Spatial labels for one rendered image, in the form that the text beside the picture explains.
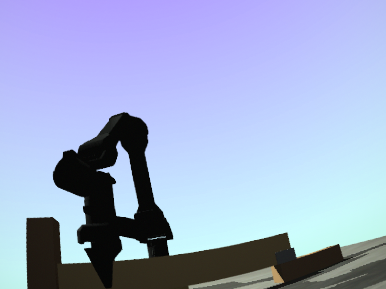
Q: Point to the long brown wooden rail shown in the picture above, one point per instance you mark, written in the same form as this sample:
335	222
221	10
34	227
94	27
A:
172	271

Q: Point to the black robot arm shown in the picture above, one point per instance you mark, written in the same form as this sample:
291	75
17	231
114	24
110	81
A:
77	173

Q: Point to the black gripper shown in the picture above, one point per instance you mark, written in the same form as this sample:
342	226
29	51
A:
103	237

